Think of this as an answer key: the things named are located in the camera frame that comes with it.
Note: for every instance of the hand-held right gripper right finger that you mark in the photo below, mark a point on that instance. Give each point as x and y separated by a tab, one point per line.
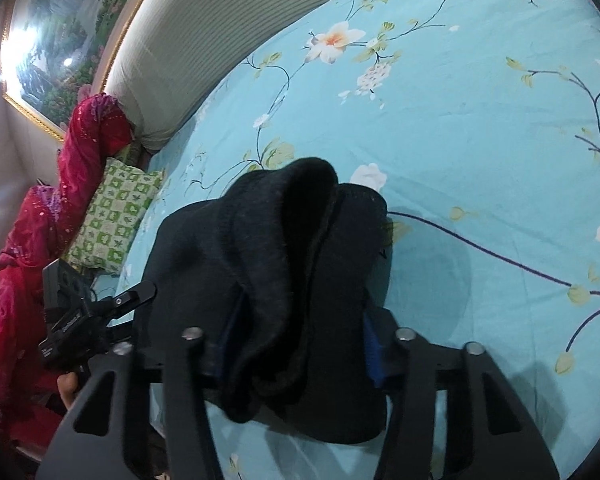
375	360

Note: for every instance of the green checked pillow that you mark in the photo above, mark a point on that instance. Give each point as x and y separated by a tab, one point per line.
115	215

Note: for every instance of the gold framed landscape painting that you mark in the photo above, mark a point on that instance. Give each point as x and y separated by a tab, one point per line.
65	35

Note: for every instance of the blue floral bed sheet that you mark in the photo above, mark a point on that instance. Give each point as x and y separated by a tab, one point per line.
455	125

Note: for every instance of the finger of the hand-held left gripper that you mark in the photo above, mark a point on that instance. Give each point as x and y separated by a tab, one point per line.
130	297

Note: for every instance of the black pants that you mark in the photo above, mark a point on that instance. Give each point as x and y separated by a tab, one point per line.
280	270

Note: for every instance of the person's left hand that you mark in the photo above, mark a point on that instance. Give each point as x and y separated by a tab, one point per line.
67	387

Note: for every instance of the white ribbed headboard cushion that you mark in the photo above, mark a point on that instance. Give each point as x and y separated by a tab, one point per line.
180	45

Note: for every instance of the red sequined blanket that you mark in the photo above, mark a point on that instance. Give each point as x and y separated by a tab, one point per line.
30	270

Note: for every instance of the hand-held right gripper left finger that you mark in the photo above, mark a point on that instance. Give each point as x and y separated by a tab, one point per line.
187	365

